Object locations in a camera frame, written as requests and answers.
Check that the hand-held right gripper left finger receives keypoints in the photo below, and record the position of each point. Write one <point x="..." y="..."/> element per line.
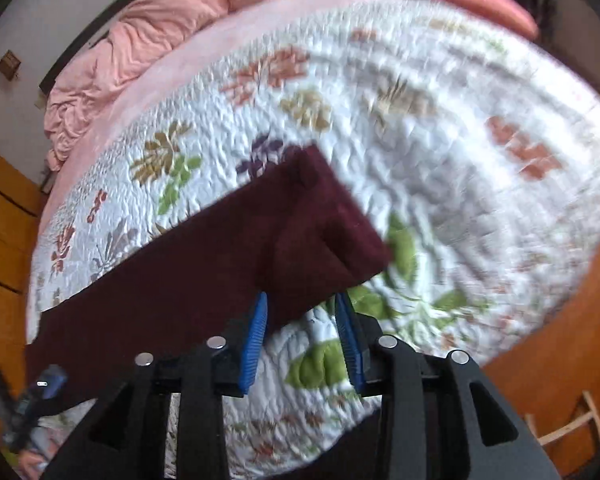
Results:
<point x="252" y="345"/>

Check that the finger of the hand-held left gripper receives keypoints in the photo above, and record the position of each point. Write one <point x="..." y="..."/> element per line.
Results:
<point x="50" y="381"/>

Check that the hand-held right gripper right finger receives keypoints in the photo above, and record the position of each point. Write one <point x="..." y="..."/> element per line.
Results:
<point x="350" y="345"/>

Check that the maroon pants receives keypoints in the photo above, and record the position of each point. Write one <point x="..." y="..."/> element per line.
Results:
<point x="190" y="270"/>

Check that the white floral quilt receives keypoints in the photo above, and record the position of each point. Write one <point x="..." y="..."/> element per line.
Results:
<point x="430" y="170"/>

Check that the light wooden stool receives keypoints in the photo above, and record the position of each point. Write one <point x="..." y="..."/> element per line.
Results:
<point x="575" y="422"/>

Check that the pink bed sheet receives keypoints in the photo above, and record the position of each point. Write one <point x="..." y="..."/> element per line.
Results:
<point x="190" y="55"/>

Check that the pink crumpled comforter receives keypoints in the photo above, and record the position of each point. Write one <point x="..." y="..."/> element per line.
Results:
<point x="130" y="45"/>

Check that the dark bed headboard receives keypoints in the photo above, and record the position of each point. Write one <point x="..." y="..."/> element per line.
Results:
<point x="75" y="55"/>

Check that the coral pink pillow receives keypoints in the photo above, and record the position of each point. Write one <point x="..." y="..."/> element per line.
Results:
<point x="480" y="2"/>

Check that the brown wall switch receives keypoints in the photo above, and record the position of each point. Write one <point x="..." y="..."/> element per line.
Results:
<point x="9" y="64"/>

